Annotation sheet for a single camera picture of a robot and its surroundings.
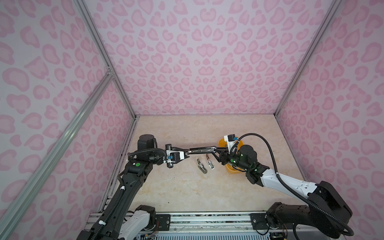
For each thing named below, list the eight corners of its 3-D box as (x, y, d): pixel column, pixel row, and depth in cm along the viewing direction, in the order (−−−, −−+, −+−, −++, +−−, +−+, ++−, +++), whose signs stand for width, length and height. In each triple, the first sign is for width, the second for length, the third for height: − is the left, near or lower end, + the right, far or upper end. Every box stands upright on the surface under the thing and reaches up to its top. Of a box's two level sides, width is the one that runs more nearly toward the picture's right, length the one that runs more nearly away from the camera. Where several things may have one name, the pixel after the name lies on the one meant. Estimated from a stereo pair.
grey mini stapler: (202, 175, 91) (202, 171, 87) (196, 162, 96) (195, 159, 92) (206, 173, 91) (206, 169, 88) (199, 161, 96) (199, 157, 93)
